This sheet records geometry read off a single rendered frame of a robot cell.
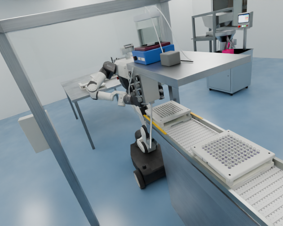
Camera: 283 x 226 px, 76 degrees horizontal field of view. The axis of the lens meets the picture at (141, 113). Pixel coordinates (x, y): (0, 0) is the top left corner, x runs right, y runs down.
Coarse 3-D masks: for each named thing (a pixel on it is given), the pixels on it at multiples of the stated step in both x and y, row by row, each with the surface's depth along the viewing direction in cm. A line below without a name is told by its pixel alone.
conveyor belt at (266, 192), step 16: (176, 128) 119; (192, 128) 115; (208, 128) 112; (192, 144) 101; (256, 176) 74; (272, 176) 73; (240, 192) 70; (256, 192) 68; (272, 192) 67; (256, 208) 63; (272, 208) 62
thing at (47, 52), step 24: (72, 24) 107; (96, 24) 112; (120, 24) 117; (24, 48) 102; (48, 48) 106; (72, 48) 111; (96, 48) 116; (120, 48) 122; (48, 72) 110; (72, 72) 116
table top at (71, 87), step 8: (96, 72) 384; (72, 80) 357; (80, 80) 342; (112, 80) 291; (64, 88) 308; (72, 88) 297; (80, 88) 286; (112, 88) 260; (72, 96) 254; (80, 96) 246; (88, 96) 247
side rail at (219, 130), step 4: (192, 116) 125; (196, 120) 122; (200, 120) 117; (204, 120) 114; (204, 124) 115; (208, 124) 111; (212, 124) 108; (212, 128) 108; (216, 128) 105; (220, 128) 103; (220, 132) 103; (272, 160) 77; (276, 160) 76; (280, 160) 75; (276, 164) 76; (280, 164) 74
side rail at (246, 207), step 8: (168, 136) 106; (176, 144) 98; (184, 152) 92; (192, 160) 86; (200, 168) 82; (208, 176) 77; (216, 176) 74; (216, 184) 74; (224, 184) 70; (232, 192) 66; (240, 200) 63; (248, 208) 60; (256, 216) 58; (264, 224) 56; (272, 224) 54
